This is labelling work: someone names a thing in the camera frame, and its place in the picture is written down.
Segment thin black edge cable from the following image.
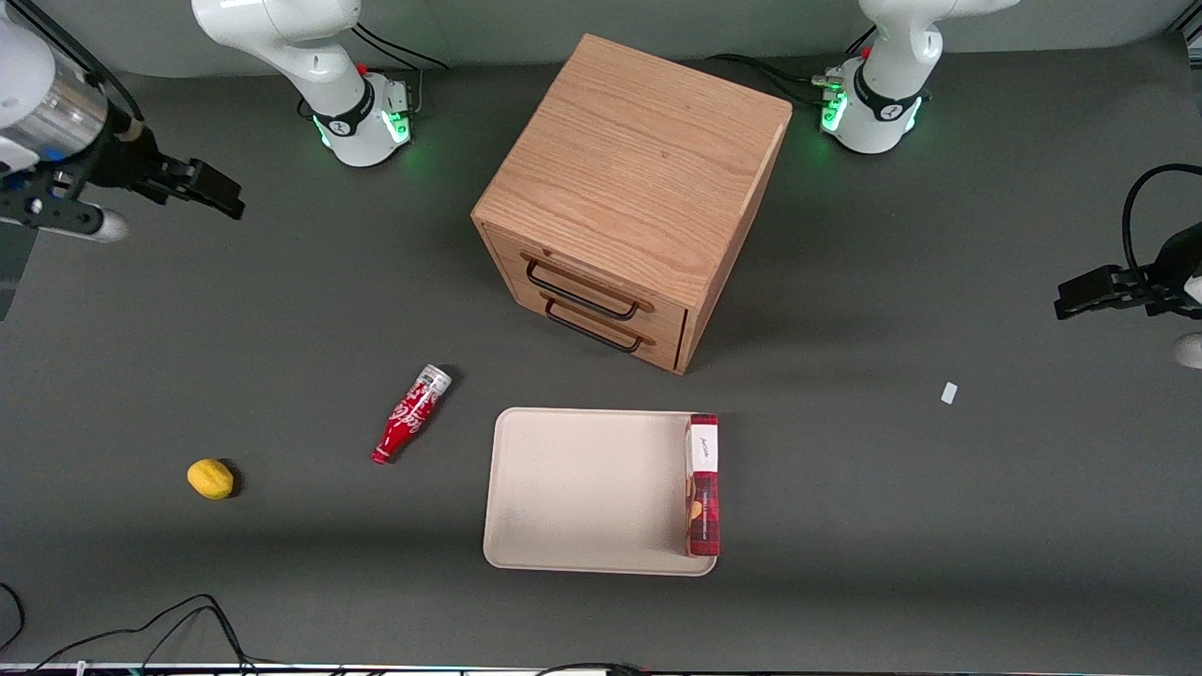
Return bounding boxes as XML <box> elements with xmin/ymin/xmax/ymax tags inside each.
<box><xmin>0</xmin><ymin>582</ymin><xmax>26</xmax><ymax>654</ymax></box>

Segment short black drawer handle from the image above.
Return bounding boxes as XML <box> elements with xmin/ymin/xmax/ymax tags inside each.
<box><xmin>544</xmin><ymin>298</ymin><xmax>656</xmax><ymax>355</ymax></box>

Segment yellow lemon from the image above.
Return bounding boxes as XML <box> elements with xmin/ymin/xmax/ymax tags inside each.
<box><xmin>187</xmin><ymin>458</ymin><xmax>235</xmax><ymax>500</ymax></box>

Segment deep wooden drawer front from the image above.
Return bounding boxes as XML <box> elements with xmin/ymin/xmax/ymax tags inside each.
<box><xmin>507</xmin><ymin>280</ymin><xmax>688</xmax><ymax>373</ymax></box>

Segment shallow wooden drawer front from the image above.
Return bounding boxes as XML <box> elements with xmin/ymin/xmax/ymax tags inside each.
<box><xmin>482</xmin><ymin>223</ymin><xmax>693</xmax><ymax>331</ymax></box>

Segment black right base cables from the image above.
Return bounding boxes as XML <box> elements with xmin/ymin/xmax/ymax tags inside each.
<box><xmin>349</xmin><ymin>21</ymin><xmax>450</xmax><ymax>118</ymax></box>

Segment black floor cable pair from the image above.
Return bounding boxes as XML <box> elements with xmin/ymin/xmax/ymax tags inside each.
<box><xmin>26</xmin><ymin>593</ymin><xmax>256</xmax><ymax>676</ymax></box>

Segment black left base cables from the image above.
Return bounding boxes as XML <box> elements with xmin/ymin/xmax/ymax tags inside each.
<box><xmin>704</xmin><ymin>26</ymin><xmax>879</xmax><ymax>109</ymax></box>

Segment black base cables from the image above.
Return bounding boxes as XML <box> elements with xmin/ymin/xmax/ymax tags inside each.
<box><xmin>704</xmin><ymin>26</ymin><xmax>879</xmax><ymax>109</ymax></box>
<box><xmin>349</xmin><ymin>21</ymin><xmax>450</xmax><ymax>118</ymax></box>

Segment black looped left gripper cable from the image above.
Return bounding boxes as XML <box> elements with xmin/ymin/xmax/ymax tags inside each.
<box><xmin>1121</xmin><ymin>163</ymin><xmax>1202</xmax><ymax>278</ymax></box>

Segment dark grey table mat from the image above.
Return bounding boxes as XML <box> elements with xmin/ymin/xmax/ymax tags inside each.
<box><xmin>0</xmin><ymin>33</ymin><xmax>1202</xmax><ymax>669</ymax></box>

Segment long black drawer handle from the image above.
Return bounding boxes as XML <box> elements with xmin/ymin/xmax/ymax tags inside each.
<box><xmin>525</xmin><ymin>257</ymin><xmax>655</xmax><ymax>322</ymax></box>

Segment right gripper with bracket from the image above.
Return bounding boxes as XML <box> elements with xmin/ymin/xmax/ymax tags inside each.
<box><xmin>0</xmin><ymin>127</ymin><xmax>247</xmax><ymax>243</ymax></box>

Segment wooden two-drawer cabinet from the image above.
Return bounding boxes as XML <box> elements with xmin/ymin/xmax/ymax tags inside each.
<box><xmin>471</xmin><ymin>34</ymin><xmax>793</xmax><ymax>376</ymax></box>

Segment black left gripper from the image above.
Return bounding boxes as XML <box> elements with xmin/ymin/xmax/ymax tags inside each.
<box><xmin>1054</xmin><ymin>223</ymin><xmax>1202</xmax><ymax>370</ymax></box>

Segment beige rectangular tray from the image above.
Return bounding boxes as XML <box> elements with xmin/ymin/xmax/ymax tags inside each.
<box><xmin>483</xmin><ymin>407</ymin><xmax>719</xmax><ymax>576</ymax></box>

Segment red coke bottle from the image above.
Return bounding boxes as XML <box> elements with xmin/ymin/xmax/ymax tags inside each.
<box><xmin>371</xmin><ymin>364</ymin><xmax>453</xmax><ymax>466</ymax></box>

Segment red plaid snack box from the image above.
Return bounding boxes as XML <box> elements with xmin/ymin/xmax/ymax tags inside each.
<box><xmin>685</xmin><ymin>414</ymin><xmax>722</xmax><ymax>558</ymax></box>

